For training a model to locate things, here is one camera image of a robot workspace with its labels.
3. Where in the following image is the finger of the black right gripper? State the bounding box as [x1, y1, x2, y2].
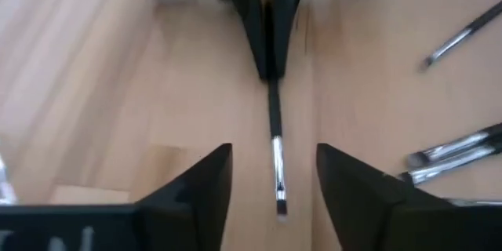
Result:
[228, 0, 272, 81]
[271, 0, 306, 80]

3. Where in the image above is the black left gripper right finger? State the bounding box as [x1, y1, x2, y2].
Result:
[315, 143, 437, 251]

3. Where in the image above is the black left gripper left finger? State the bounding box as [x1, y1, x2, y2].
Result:
[134, 143, 234, 251]

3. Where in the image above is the thin black makeup brush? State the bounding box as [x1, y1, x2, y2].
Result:
[420, 0, 502, 71]
[265, 0, 290, 217]
[398, 140, 502, 187]
[405, 122, 502, 169]

